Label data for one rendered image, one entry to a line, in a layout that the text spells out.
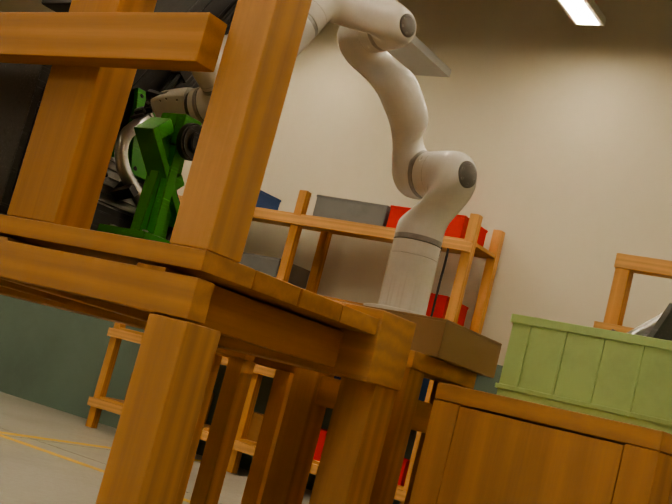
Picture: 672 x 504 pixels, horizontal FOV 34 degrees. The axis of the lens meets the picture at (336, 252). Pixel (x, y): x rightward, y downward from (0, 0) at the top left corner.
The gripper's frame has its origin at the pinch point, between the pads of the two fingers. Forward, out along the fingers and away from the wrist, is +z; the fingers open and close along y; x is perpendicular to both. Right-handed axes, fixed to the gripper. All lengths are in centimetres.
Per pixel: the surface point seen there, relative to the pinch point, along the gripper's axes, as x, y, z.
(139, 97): -5.3, 4.2, 2.8
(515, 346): 11, -62, -73
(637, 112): -549, -231, 54
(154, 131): 26.2, 4.5, -24.1
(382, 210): -458, -232, 227
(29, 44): 28.5, 27.9, -7.0
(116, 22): 29.6, 26.9, -29.9
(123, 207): 13.0, -14.4, 5.0
